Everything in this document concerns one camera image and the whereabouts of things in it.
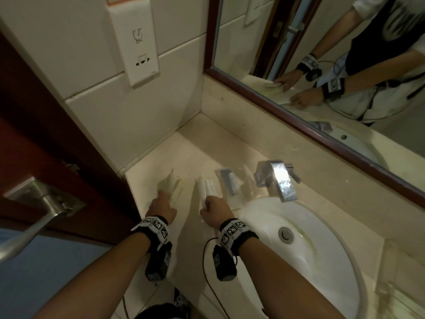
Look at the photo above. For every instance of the person's left hand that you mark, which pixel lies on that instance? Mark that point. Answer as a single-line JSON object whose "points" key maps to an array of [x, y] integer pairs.
{"points": [[161, 209]]}

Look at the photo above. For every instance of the person's right hand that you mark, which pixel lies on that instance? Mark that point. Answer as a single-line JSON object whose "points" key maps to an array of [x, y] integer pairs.
{"points": [[217, 210]]}

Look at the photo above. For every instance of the metal sink drain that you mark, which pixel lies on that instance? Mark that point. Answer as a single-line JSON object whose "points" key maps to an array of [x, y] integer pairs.
{"points": [[286, 234]]}

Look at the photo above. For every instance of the white sink basin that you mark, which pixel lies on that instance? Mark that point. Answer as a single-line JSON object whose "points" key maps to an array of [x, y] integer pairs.
{"points": [[315, 262]]}

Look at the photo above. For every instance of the brown wooden door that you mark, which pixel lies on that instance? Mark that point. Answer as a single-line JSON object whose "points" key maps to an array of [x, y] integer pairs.
{"points": [[49, 146]]}

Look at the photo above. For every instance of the black marker wristband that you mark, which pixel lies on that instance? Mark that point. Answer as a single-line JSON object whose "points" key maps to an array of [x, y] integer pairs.
{"points": [[234, 234], [153, 229]]}

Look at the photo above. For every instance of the person's left forearm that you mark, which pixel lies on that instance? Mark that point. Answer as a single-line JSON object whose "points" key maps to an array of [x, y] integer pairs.
{"points": [[99, 279]]}

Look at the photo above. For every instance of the long white packet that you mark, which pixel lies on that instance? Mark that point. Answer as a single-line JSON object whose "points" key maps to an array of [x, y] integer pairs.
{"points": [[208, 187]]}

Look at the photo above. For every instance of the person's right forearm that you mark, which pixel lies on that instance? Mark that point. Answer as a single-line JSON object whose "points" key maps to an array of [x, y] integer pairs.
{"points": [[285, 282]]}

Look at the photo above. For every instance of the person's left fingers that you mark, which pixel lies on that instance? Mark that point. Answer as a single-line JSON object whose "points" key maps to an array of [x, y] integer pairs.
{"points": [[162, 195]]}

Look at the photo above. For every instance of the clear plastic toiletry packet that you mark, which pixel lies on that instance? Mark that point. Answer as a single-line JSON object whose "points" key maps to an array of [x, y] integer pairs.
{"points": [[232, 191]]}

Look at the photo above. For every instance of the black clothing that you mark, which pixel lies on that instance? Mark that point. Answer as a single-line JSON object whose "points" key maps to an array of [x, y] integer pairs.
{"points": [[159, 311]]}

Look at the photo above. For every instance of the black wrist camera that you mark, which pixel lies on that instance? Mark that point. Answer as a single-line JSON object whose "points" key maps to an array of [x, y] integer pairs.
{"points": [[224, 264], [158, 262]]}

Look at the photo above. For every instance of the person's right fingers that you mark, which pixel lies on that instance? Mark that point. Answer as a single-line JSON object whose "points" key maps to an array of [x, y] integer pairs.
{"points": [[208, 201]]}

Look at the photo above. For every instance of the wood framed mirror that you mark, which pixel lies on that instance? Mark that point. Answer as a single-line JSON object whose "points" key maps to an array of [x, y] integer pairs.
{"points": [[318, 46]]}

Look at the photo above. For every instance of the chrome faucet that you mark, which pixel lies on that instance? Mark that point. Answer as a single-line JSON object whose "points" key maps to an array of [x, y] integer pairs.
{"points": [[280, 181]]}

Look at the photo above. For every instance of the white paper packet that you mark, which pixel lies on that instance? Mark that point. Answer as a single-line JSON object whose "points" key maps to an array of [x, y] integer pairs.
{"points": [[170, 183]]}

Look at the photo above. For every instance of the white wall socket panel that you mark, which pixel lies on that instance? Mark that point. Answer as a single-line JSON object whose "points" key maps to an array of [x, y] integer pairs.
{"points": [[136, 39]]}

